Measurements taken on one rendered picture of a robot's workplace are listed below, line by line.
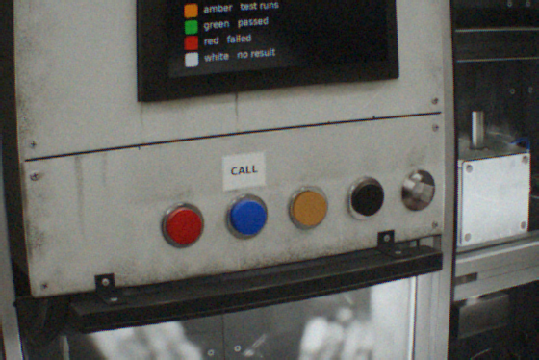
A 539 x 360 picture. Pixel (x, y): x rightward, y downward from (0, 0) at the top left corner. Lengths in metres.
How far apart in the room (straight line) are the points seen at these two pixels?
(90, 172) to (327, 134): 0.22
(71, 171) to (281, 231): 0.21
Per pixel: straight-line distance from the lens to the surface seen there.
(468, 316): 1.41
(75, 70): 0.92
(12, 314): 0.96
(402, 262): 1.04
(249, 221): 0.99
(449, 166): 1.11
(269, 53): 0.96
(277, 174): 1.00
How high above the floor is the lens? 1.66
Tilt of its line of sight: 12 degrees down
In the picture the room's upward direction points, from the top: 2 degrees counter-clockwise
